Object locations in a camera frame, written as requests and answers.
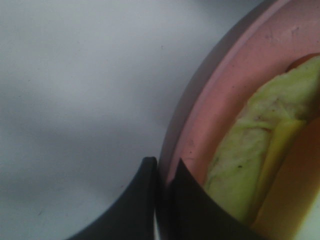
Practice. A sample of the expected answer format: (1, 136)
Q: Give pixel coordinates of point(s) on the white bread sandwich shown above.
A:
(265, 172)

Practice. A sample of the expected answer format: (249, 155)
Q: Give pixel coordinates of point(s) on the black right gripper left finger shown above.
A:
(131, 216)

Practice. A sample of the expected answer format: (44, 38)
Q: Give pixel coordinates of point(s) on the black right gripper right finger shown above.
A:
(188, 213)

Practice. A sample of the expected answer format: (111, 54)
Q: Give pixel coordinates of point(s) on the pink round plate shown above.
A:
(259, 47)

